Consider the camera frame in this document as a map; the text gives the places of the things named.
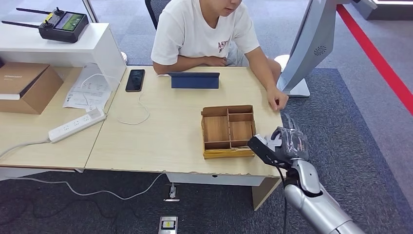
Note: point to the white desk shelf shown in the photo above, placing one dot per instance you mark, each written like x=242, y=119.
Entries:
x=48, y=42

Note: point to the metal floor socket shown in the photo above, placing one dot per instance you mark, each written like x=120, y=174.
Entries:
x=172, y=192

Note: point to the grey floor platform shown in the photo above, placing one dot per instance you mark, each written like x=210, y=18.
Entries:
x=387, y=11

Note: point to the person's left hand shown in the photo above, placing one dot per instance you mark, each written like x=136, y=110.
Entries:
x=278, y=98

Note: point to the brown cardboard box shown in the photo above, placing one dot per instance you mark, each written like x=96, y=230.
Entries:
x=35, y=93

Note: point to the printed paper sheet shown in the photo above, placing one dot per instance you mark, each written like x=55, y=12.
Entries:
x=96, y=93

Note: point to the light wooden desk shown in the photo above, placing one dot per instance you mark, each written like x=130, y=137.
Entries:
x=264, y=193
x=32, y=155

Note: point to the black remote controller with antennas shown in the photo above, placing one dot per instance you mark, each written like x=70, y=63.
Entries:
x=61, y=29

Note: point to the clear plastic film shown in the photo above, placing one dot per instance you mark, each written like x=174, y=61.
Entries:
x=295, y=142

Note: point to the dark blue card reader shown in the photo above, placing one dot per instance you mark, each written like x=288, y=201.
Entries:
x=193, y=82

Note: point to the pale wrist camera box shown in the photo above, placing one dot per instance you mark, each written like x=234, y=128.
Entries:
x=265, y=140

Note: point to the white round floor base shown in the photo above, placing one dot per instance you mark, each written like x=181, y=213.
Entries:
x=281, y=61
x=124, y=57

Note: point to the silver floor outlet box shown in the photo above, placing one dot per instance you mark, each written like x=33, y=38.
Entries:
x=167, y=225

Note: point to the white power strip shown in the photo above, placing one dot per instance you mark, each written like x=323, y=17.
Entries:
x=77, y=124

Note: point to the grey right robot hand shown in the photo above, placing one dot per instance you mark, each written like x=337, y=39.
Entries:
x=293, y=143

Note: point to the person's right hand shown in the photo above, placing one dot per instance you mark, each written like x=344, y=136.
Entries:
x=216, y=61

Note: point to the silver kiosk monitor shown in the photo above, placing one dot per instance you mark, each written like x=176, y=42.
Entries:
x=309, y=42

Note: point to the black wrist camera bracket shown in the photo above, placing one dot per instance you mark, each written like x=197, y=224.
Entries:
x=261, y=153

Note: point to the black smartphone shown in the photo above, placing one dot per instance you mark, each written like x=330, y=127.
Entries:
x=135, y=80

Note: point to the wooden compartment tray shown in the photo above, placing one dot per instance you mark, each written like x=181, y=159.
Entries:
x=216, y=129

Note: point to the person's left forearm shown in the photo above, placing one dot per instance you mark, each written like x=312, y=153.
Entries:
x=261, y=71

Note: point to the metal pole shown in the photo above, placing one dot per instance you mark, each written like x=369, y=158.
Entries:
x=90, y=11

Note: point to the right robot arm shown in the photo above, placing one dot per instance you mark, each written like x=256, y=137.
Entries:
x=316, y=206

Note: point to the person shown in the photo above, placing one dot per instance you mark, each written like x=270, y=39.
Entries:
x=193, y=32

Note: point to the person's right forearm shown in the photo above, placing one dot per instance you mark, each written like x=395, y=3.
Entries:
x=180, y=64

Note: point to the black office chair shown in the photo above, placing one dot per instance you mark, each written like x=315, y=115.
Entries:
x=155, y=9

